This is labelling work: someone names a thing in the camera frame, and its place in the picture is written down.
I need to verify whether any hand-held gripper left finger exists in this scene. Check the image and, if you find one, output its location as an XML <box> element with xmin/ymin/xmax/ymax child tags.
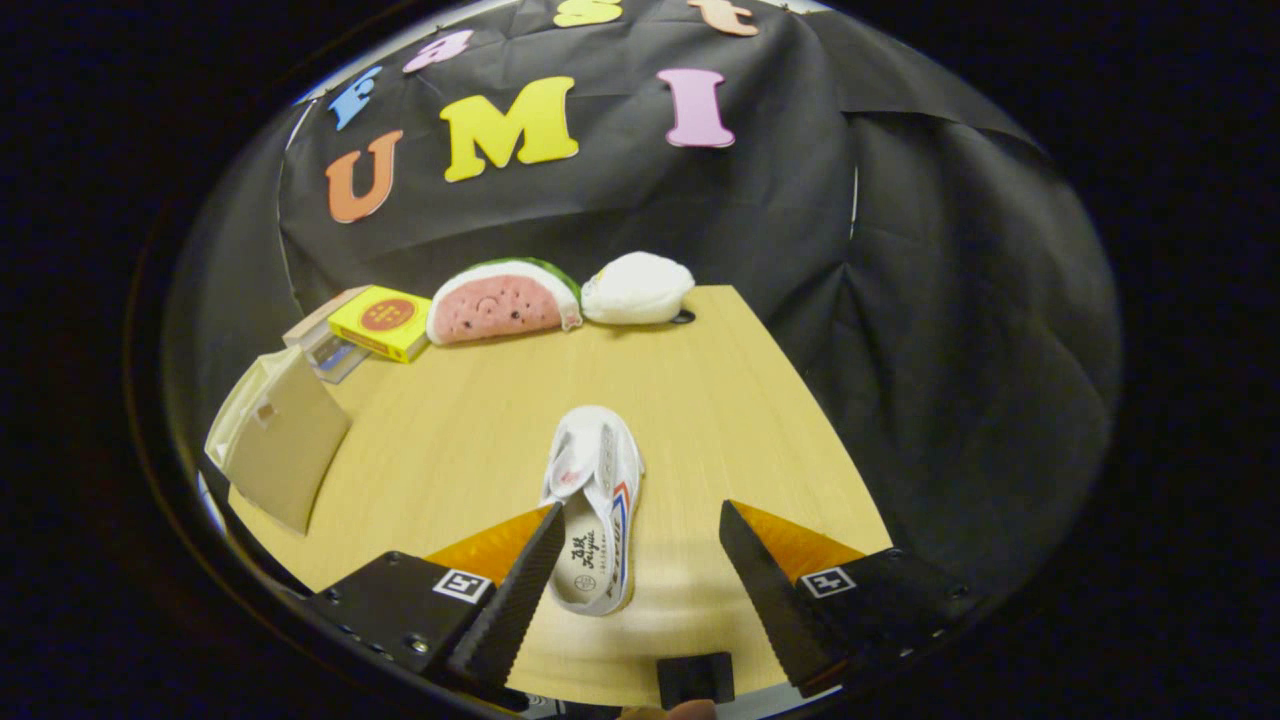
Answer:
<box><xmin>300</xmin><ymin>503</ymin><xmax>567</xmax><ymax>701</ymax></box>

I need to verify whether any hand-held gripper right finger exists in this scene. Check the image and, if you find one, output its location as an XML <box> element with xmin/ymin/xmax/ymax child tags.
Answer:
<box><xmin>718</xmin><ymin>500</ymin><xmax>986</xmax><ymax>699</ymax></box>

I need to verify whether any white canvas shoe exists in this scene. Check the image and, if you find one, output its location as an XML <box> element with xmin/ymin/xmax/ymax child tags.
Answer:
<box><xmin>540</xmin><ymin>404</ymin><xmax>645</xmax><ymax>618</ymax></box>

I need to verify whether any beige storage box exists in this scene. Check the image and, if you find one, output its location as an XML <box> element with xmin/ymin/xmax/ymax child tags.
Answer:
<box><xmin>205</xmin><ymin>345</ymin><xmax>353</xmax><ymax>537</ymax></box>

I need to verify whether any watermelon slice plush toy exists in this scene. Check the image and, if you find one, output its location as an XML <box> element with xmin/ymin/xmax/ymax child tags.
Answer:
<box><xmin>426</xmin><ymin>257</ymin><xmax>584</xmax><ymax>347</ymax></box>

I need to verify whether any yellow book with red circle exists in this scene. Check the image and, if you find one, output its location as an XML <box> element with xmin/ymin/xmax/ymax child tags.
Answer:
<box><xmin>327</xmin><ymin>285</ymin><xmax>433</xmax><ymax>364</ymax></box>

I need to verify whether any white plush toy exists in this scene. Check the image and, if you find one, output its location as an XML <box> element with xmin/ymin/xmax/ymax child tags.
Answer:
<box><xmin>580</xmin><ymin>251</ymin><xmax>696</xmax><ymax>326</ymax></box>

